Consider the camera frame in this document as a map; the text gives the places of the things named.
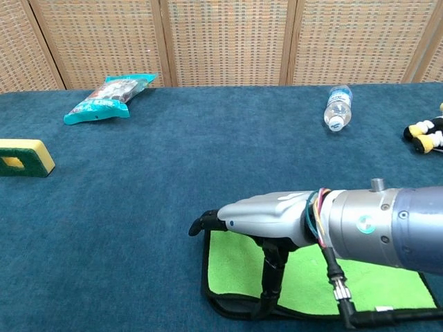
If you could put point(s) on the teal snack bag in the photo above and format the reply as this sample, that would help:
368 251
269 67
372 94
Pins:
100 105

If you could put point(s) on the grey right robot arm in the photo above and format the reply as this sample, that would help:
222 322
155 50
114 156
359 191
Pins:
380 224

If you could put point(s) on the bamboo folding screen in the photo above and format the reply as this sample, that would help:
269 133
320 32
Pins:
225 38

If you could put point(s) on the blue table mat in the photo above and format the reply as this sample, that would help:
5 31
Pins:
138 224

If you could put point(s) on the clear plastic water bottle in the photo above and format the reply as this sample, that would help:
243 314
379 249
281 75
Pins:
338 107

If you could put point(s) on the green and grey cloth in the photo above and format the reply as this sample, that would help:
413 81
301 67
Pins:
235 263

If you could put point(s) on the black white yellow plush toy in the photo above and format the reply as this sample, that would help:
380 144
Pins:
427 133

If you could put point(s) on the yellow green sponge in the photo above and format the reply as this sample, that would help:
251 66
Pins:
24 166

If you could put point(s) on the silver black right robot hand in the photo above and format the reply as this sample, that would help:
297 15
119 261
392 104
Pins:
266 214

